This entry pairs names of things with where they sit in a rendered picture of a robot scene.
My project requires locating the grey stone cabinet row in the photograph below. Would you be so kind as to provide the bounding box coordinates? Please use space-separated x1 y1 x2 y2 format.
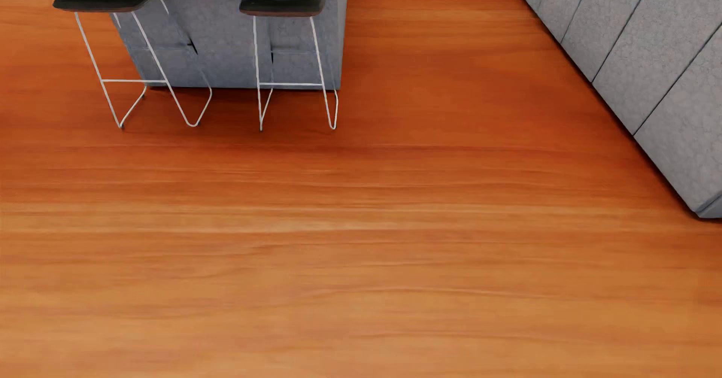
503 0 722 220

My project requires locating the grey stone kitchen island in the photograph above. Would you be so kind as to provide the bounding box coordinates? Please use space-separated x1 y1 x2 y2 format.
111 0 350 91

